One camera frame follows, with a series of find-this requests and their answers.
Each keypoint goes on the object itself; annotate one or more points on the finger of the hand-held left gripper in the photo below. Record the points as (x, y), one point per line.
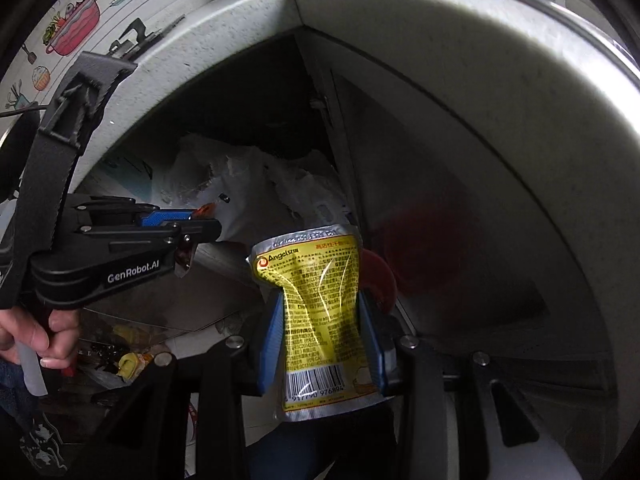
(160, 217)
(200, 230)

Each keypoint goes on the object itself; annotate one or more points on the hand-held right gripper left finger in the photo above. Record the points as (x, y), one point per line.
(272, 350)

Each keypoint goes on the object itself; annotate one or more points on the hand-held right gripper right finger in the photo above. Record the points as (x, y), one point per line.
(372, 350)

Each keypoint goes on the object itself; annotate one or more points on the yellow foil pouch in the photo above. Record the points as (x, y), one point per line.
(320, 300)

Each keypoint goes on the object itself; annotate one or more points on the red plastic bucket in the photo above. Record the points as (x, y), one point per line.
(380, 275)

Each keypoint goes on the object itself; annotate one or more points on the person's left hand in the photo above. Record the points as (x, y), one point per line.
(30, 330)

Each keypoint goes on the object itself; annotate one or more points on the blue white cardboard box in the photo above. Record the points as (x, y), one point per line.
(127, 180)

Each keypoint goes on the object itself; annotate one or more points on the clear plastic bags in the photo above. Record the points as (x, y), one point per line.
(250, 185)

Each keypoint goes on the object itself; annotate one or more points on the kitchen wall decal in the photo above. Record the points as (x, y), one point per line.
(75, 15)

